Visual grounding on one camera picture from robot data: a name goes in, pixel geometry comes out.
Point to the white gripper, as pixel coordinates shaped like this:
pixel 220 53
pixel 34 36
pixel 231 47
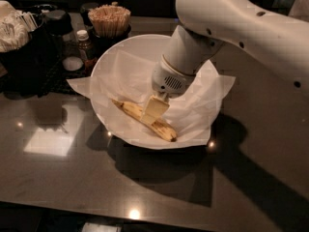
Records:
pixel 168 78

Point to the yellow spotted banana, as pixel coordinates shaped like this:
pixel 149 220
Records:
pixel 160 126

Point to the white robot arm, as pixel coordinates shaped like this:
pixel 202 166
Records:
pixel 277 41

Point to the white bowl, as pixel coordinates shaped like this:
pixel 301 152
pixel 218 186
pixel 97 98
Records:
pixel 128 52

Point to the white paper sheet liner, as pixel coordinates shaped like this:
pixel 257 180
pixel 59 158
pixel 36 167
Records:
pixel 122 78

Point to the black chopstick holder cup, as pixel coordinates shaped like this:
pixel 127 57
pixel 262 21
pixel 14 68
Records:
pixel 102 44

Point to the white-capped shaker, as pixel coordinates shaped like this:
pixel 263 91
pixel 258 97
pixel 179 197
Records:
pixel 72 63

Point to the small brown sauce bottle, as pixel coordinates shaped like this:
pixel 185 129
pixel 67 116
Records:
pixel 87 51

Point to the dark lidded jar behind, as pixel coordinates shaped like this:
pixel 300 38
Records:
pixel 84 10

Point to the black mesh tray mat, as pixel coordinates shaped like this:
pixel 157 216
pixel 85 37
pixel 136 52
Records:
pixel 56 82

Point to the black-lidded glass jar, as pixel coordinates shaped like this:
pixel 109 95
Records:
pixel 58 25

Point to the black napkin caddy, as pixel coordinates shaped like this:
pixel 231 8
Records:
pixel 29 65

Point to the white paper napkins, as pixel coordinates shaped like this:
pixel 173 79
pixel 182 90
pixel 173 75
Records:
pixel 15 27

